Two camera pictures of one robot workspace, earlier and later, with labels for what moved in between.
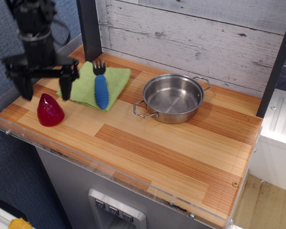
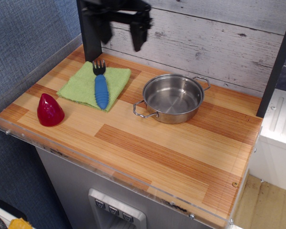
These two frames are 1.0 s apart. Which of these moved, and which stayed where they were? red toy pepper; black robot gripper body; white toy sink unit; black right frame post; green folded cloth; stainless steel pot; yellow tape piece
Moved: black robot gripper body
Stayed: white toy sink unit; green folded cloth; yellow tape piece; red toy pepper; black right frame post; stainless steel pot
